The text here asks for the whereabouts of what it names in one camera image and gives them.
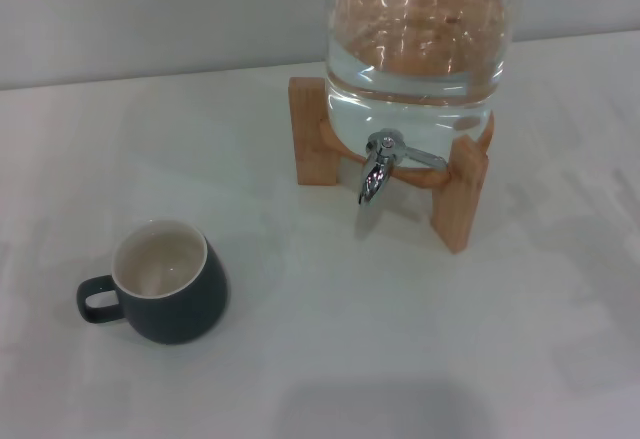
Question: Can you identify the chrome faucet with lever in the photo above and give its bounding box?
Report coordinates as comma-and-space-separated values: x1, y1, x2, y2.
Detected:
356, 128, 448, 207

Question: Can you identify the black ceramic cup white inside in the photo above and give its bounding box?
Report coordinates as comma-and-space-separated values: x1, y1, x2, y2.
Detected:
76, 217, 232, 346

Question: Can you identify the clear glass water dispenser jar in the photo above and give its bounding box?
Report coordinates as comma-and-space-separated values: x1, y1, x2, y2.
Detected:
323, 0, 517, 171

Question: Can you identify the wooden dispenser stand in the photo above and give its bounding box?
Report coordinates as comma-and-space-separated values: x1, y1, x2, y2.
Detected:
288, 76, 489, 256

